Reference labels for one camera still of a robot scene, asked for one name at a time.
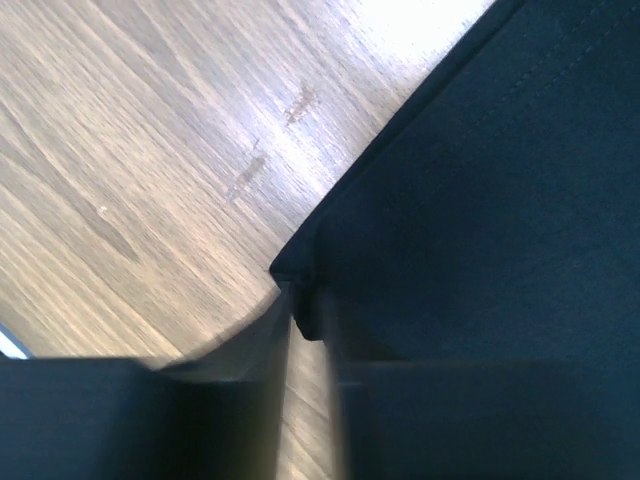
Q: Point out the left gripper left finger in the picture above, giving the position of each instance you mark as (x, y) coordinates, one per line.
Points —
(215, 415)

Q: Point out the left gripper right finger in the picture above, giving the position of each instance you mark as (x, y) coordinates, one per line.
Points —
(456, 419)

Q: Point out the black floral print t-shirt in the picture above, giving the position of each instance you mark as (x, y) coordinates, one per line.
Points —
(497, 215)

